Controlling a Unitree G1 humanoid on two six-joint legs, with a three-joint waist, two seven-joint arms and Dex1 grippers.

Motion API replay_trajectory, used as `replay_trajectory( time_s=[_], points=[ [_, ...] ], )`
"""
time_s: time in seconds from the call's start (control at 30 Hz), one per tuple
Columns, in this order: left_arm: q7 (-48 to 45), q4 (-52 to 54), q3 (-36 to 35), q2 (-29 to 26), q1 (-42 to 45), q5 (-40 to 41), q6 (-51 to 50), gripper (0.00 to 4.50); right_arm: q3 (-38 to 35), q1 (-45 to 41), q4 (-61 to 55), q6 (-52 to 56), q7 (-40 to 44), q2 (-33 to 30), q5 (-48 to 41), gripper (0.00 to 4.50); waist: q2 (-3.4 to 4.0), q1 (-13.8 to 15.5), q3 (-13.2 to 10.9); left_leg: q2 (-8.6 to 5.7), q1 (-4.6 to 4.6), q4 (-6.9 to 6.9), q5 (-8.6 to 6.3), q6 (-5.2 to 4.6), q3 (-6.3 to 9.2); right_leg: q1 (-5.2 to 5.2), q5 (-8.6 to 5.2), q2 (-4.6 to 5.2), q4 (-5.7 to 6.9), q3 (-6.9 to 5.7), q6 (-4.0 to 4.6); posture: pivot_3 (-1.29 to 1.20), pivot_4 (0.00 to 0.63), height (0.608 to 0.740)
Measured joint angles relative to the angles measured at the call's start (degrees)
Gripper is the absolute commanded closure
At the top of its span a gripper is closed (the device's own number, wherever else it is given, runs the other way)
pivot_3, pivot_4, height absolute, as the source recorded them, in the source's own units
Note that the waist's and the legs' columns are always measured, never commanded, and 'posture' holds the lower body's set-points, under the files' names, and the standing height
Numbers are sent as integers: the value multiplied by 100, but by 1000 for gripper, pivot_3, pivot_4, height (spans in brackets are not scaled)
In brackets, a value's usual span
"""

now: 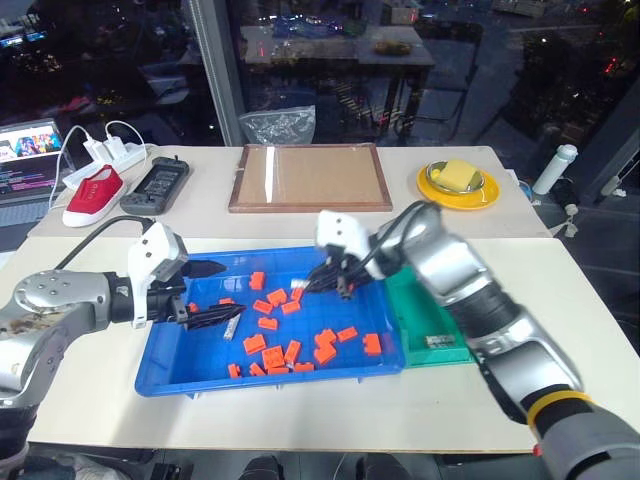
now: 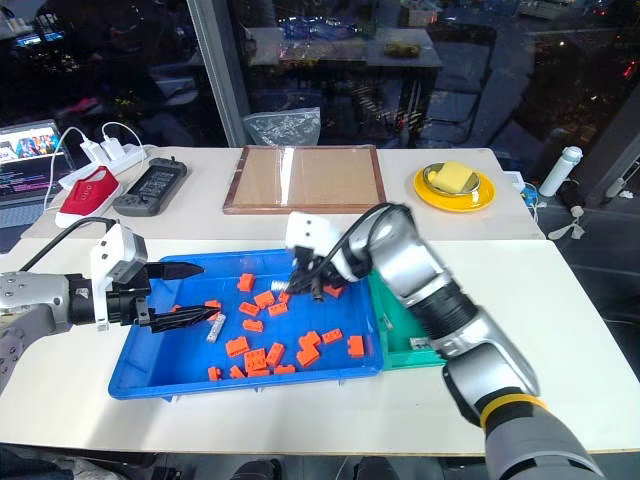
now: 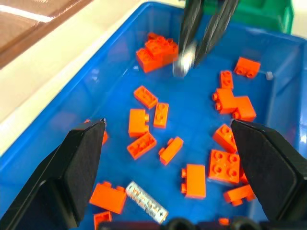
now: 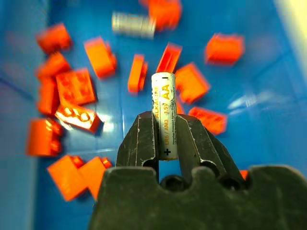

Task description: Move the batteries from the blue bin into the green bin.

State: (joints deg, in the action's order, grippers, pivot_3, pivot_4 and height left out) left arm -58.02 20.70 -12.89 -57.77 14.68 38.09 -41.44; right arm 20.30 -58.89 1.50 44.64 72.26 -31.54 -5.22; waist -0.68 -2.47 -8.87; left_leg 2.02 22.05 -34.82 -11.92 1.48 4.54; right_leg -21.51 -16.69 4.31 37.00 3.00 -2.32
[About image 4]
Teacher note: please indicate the blue plastic bin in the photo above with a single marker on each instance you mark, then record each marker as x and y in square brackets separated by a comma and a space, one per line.
[259, 119]

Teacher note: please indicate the white AA alkaline battery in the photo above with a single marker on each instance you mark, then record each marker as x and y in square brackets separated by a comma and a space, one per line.
[164, 115]

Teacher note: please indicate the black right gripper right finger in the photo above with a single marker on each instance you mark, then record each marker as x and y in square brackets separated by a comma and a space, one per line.
[194, 141]

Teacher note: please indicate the silver AA battery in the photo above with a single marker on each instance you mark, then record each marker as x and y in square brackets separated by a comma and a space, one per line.
[133, 25]

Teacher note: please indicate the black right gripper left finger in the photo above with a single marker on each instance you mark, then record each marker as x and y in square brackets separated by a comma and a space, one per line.
[139, 141]

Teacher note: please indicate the orange toy brick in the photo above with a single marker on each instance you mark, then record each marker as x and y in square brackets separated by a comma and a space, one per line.
[75, 86]
[165, 13]
[209, 119]
[99, 57]
[48, 95]
[52, 65]
[136, 74]
[66, 177]
[42, 137]
[169, 58]
[94, 175]
[79, 117]
[192, 82]
[180, 109]
[54, 38]
[224, 49]
[244, 174]

